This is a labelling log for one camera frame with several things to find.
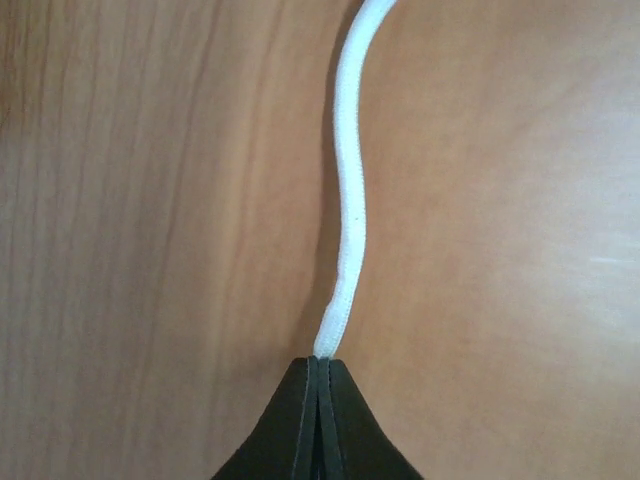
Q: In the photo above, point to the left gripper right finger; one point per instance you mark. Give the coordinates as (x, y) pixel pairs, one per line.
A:
(352, 443)

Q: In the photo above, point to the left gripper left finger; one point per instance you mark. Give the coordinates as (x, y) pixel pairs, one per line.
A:
(281, 446)

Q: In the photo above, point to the cream lace sneaker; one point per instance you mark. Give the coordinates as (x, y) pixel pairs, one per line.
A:
(351, 183)

